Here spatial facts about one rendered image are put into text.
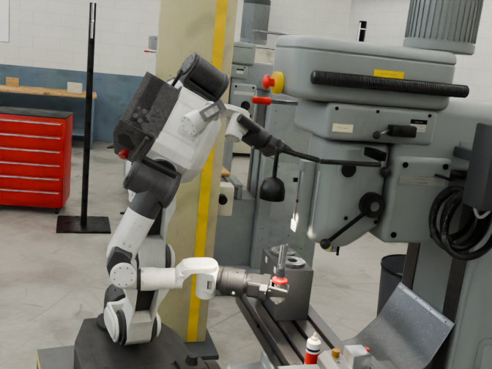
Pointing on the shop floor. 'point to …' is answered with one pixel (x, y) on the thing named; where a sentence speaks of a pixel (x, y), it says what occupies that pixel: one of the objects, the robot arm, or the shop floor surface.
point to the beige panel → (179, 295)
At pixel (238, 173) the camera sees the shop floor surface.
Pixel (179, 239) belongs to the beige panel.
